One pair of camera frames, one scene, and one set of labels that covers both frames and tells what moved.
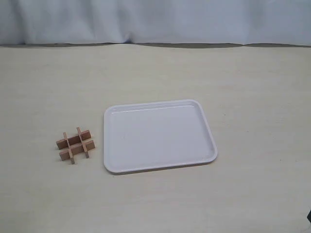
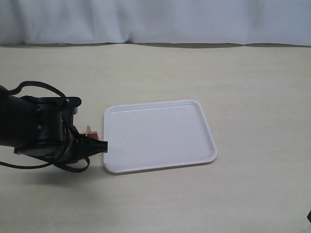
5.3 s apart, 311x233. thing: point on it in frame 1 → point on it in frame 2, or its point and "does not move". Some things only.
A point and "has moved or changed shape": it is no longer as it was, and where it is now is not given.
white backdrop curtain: (242, 22) does not move
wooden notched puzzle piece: (83, 142) has moved or changed shape
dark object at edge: (309, 216) does not move
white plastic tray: (151, 136) does not move
